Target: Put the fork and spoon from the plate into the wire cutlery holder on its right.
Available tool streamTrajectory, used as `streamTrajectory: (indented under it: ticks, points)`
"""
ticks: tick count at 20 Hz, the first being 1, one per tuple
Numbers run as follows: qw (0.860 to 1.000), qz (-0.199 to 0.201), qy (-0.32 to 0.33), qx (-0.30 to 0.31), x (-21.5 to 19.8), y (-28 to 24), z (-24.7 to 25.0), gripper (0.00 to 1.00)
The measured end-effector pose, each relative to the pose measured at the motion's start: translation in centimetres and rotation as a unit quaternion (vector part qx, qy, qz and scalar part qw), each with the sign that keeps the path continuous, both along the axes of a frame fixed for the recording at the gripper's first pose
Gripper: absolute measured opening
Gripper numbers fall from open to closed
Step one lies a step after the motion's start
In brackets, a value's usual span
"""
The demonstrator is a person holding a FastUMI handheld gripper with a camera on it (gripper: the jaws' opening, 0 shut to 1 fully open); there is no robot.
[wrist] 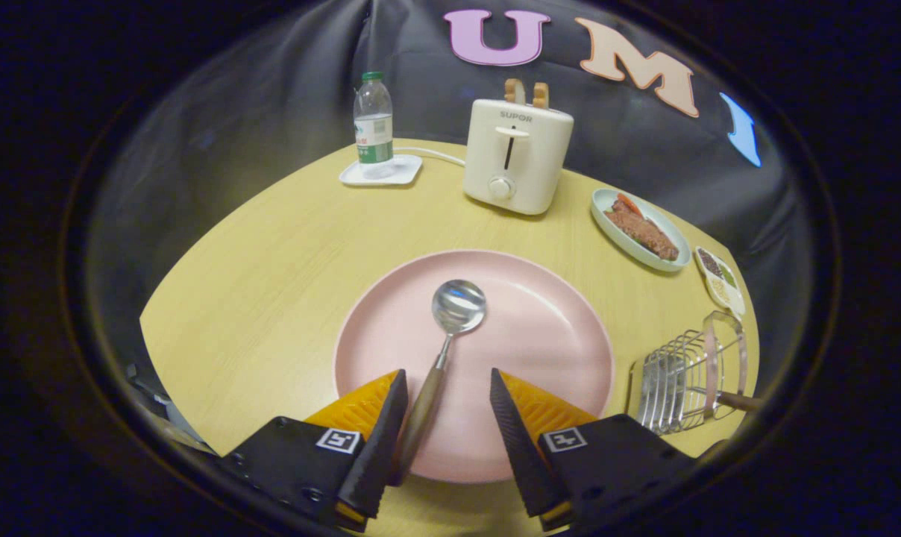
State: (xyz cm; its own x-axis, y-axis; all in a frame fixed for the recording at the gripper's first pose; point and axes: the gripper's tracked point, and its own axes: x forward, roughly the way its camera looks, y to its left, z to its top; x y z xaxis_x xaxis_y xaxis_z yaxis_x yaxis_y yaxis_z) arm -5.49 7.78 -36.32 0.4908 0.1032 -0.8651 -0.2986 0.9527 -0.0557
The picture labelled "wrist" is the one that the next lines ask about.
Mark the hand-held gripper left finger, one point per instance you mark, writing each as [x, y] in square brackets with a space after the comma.
[380, 447]

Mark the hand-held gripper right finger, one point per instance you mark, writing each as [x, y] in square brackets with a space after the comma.
[521, 447]

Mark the pink plate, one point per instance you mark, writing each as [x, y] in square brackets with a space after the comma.
[540, 321]

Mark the clear basket with metal rack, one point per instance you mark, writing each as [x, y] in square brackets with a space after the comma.
[726, 350]

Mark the pale green food plate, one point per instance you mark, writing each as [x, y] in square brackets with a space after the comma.
[607, 216]

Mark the brown meat slices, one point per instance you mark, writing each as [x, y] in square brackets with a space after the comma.
[644, 231]

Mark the white divided seasoning dish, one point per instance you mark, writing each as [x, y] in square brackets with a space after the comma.
[719, 282]

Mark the white square coaster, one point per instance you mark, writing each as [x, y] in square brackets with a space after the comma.
[409, 171]

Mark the white toaster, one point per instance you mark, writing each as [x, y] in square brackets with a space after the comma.
[525, 164]

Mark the clear plastic water bottle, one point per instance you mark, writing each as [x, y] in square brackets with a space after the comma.
[374, 127]

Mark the toast bread slice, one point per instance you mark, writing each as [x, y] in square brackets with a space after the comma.
[514, 91]
[541, 95]

